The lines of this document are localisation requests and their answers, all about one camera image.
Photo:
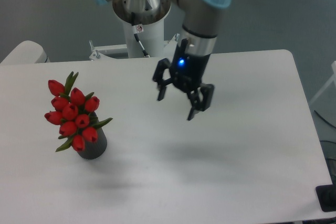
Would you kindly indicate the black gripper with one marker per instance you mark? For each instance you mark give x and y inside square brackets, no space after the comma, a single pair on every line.
[186,74]

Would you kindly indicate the red tulip bouquet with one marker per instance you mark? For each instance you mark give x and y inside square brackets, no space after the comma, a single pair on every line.
[70,111]

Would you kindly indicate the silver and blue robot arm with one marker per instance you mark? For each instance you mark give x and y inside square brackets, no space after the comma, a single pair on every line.
[200,26]

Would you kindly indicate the dark grey ribbed vase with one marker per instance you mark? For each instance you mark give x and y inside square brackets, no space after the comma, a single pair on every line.
[95,141]

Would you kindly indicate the white furniture leg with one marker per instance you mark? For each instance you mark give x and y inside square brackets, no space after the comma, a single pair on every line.
[327,84]

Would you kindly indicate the white chair back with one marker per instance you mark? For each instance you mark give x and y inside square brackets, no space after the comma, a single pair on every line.
[27,52]

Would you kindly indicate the black device at table edge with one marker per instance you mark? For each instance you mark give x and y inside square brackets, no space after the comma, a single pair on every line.
[326,197]

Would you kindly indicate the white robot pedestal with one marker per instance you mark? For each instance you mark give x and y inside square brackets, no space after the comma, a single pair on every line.
[143,29]

